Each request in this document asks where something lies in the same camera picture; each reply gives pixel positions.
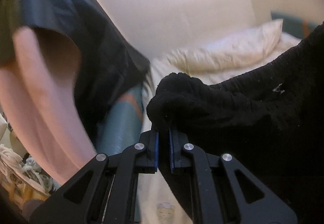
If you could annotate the cream bear print blanket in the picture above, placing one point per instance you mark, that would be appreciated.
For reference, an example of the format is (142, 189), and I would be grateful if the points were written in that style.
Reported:
(215, 54)

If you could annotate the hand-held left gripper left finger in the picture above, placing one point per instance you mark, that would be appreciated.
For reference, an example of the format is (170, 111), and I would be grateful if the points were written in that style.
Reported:
(155, 149)

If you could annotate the pink curtain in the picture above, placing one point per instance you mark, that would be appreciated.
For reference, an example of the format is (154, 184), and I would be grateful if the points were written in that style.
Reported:
(38, 92)

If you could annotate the black pants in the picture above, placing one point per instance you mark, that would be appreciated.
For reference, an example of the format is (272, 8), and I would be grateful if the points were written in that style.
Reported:
(240, 117)

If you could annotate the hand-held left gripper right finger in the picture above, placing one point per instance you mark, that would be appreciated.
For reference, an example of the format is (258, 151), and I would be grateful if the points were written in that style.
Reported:
(172, 149)

